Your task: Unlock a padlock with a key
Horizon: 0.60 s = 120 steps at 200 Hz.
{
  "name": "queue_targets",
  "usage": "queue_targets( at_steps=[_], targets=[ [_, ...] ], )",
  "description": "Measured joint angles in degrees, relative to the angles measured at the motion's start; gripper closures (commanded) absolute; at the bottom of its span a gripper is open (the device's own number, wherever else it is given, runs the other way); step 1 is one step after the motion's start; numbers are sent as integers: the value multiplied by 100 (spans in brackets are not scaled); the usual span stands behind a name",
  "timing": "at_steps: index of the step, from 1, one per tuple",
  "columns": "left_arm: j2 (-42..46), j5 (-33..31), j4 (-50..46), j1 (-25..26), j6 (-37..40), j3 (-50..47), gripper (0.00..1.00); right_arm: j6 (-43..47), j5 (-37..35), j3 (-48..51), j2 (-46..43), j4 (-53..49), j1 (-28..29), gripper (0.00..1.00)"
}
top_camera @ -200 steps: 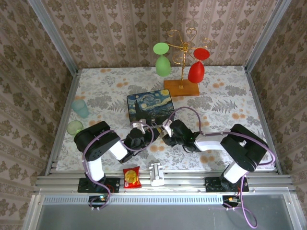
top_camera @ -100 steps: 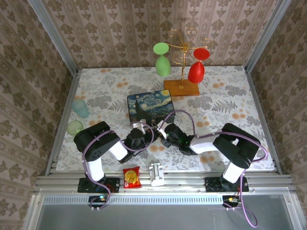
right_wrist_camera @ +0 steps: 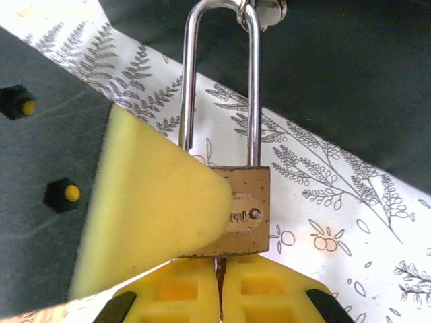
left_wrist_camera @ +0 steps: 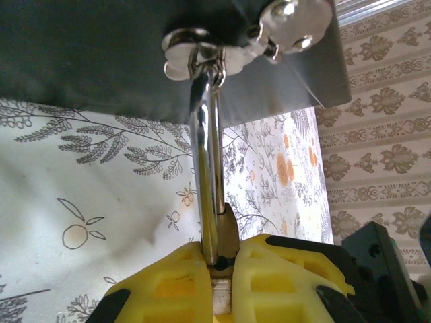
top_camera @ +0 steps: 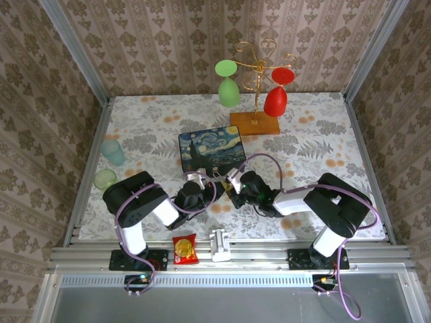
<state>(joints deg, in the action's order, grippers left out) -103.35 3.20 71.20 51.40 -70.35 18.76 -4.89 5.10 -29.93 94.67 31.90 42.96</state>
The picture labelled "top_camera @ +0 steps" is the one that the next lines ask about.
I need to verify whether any floral tablecloth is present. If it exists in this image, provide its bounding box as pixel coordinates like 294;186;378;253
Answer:
80;93;387;241

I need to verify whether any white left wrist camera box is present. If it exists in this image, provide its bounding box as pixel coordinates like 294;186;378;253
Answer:
186;170;207;185

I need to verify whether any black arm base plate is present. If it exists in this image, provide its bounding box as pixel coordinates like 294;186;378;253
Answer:
287;248;350;271
108;249;170;271

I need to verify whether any aluminium frame rail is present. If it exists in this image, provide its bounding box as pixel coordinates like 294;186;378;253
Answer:
49;239;412;271

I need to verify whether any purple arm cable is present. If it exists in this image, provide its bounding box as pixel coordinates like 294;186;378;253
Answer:
234;153;382;321
113;170;218;297

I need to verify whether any pale blue plastic cup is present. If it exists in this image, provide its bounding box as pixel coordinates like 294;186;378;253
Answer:
100;139;127;167

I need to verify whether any red and yellow snack packet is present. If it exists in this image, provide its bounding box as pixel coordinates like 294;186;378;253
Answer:
172;234;200;265

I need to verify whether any green wine glass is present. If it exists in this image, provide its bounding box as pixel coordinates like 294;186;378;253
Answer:
215;59;241;109

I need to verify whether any small black circuit board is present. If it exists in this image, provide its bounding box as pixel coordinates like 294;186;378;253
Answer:
311;273;338;292
124;273;153;292

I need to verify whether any small brass padlock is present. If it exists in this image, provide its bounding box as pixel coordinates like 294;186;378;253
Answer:
212;168;236;196

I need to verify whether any aluminium frame post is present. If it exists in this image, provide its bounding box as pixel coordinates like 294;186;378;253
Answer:
38;0;112;104
342;0;411;102

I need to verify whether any red wine glass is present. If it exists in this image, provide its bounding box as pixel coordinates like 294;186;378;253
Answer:
263;67;296;118

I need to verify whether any white plastic bracket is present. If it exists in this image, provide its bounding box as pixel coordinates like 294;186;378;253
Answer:
208;228;233;263

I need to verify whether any starry night painted box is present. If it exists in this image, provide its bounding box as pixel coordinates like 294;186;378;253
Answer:
178;124;247;180

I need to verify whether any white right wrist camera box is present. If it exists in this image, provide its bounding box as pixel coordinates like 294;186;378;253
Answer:
226;167;243;184

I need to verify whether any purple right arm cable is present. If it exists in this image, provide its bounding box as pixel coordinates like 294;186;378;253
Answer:
234;153;382;321

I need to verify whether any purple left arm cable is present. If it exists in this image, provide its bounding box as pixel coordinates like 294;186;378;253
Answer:
113;170;218;297

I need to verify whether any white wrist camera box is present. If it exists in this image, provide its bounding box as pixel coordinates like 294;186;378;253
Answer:
226;167;243;184
186;170;207;185

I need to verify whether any slotted grey cable duct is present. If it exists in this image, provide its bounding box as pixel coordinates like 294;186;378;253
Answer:
59;273;410;287

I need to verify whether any pale green plastic cup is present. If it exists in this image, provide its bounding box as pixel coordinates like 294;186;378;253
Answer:
94;168;119;194

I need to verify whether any gold wire rack wooden base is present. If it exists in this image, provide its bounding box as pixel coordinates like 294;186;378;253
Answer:
230;40;298;137

